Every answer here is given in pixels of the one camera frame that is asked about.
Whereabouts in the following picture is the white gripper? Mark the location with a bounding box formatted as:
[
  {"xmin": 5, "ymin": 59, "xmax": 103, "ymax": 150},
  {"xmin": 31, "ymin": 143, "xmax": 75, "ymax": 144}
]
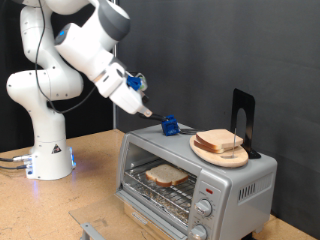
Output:
[{"xmin": 109, "ymin": 83, "xmax": 154, "ymax": 118}]

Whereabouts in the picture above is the thin metal pin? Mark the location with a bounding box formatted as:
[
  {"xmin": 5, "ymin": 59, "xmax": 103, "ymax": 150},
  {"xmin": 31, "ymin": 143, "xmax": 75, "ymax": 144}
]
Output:
[{"xmin": 231, "ymin": 128, "xmax": 237, "ymax": 158}]

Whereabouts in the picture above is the base cable with silver connector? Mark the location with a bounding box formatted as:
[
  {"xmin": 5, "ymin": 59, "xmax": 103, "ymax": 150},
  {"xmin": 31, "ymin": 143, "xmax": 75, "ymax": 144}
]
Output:
[{"xmin": 0, "ymin": 153, "xmax": 33, "ymax": 164}]

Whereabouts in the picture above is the white bread slice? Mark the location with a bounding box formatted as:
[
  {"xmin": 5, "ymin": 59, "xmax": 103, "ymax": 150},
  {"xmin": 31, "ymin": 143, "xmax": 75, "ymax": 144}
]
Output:
[
  {"xmin": 145, "ymin": 163, "xmax": 190, "ymax": 188},
  {"xmin": 195, "ymin": 128, "xmax": 244, "ymax": 151},
  {"xmin": 193, "ymin": 139, "xmax": 231, "ymax": 155}
]

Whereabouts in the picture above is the black base cable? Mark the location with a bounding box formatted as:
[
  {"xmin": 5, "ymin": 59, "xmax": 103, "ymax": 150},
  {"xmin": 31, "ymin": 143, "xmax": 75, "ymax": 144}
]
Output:
[{"xmin": 0, "ymin": 164, "xmax": 28, "ymax": 171}]

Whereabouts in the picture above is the vertical metal pole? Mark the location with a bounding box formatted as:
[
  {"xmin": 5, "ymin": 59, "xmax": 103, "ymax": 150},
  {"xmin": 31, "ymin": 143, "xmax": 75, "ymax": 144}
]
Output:
[{"xmin": 111, "ymin": 44, "xmax": 118, "ymax": 130}]

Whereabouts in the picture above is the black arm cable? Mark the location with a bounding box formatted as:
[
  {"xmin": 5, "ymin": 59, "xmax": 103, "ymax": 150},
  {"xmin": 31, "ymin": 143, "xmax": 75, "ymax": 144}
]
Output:
[{"xmin": 34, "ymin": 0, "xmax": 98, "ymax": 115}]

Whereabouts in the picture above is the silver toaster oven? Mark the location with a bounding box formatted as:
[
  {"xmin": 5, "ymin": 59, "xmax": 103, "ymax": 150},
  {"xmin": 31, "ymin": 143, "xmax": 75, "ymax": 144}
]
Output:
[{"xmin": 114, "ymin": 122, "xmax": 278, "ymax": 240}]

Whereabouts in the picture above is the silver oven knob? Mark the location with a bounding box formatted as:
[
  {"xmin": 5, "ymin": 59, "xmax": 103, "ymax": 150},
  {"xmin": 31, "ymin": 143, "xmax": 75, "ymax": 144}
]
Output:
[
  {"xmin": 189, "ymin": 223, "xmax": 208, "ymax": 240},
  {"xmin": 194, "ymin": 199, "xmax": 214, "ymax": 218}
]

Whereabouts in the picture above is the black metal bookend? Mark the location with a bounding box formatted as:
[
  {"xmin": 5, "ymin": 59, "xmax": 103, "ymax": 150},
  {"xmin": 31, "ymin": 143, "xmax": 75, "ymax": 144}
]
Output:
[{"xmin": 230, "ymin": 88, "xmax": 262, "ymax": 160}]

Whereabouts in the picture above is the glass oven door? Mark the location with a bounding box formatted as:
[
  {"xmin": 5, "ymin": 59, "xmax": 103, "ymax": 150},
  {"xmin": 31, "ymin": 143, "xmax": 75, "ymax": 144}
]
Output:
[{"xmin": 68, "ymin": 191, "xmax": 189, "ymax": 240}]

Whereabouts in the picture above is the oval wooden board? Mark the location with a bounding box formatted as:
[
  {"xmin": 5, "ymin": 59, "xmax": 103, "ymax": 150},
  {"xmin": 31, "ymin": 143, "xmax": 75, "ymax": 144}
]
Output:
[{"xmin": 189, "ymin": 134, "xmax": 250, "ymax": 169}]

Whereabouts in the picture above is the wire oven rack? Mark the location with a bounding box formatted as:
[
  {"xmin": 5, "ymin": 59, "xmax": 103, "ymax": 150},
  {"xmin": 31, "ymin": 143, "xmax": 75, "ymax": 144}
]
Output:
[{"xmin": 124, "ymin": 159, "xmax": 198, "ymax": 221}]

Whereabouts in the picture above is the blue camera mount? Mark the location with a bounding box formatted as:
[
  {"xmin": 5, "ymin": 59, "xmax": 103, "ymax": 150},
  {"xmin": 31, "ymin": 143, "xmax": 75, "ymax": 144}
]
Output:
[{"xmin": 126, "ymin": 75, "xmax": 143, "ymax": 92}]

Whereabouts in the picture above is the blue spatula grip block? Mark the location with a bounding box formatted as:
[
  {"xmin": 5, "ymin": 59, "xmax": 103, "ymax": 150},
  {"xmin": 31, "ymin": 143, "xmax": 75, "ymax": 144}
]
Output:
[{"xmin": 161, "ymin": 114, "xmax": 181, "ymax": 137}]

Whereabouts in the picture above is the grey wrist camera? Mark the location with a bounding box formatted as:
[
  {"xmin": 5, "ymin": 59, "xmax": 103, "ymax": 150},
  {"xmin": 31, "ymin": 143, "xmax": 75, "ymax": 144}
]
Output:
[{"xmin": 136, "ymin": 73, "xmax": 148, "ymax": 92}]

